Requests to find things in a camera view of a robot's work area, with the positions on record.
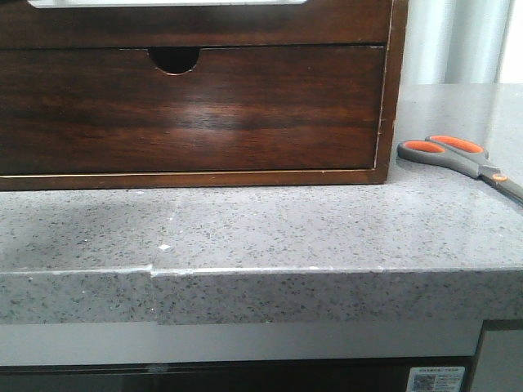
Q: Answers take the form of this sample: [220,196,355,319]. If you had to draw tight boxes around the white curtain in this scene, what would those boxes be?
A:
[401,0,522,85]

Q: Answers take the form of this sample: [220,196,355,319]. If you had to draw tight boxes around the grey cabinet door panel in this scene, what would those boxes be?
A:
[471,320,522,392]

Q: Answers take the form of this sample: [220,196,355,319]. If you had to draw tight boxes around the black glass appliance front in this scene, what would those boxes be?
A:
[1,356,472,391]

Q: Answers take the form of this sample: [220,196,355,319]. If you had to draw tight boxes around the white QR code sticker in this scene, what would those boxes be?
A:
[406,366,465,392]

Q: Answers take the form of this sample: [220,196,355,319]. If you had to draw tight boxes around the wooden drawer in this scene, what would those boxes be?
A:
[1,1,393,49]
[1,46,384,175]

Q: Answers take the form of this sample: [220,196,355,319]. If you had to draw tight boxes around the dark wooden drawer cabinet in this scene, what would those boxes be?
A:
[1,1,408,191]

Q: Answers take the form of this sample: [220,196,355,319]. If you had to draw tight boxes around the grey orange scissors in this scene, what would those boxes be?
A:
[397,135,522,205]

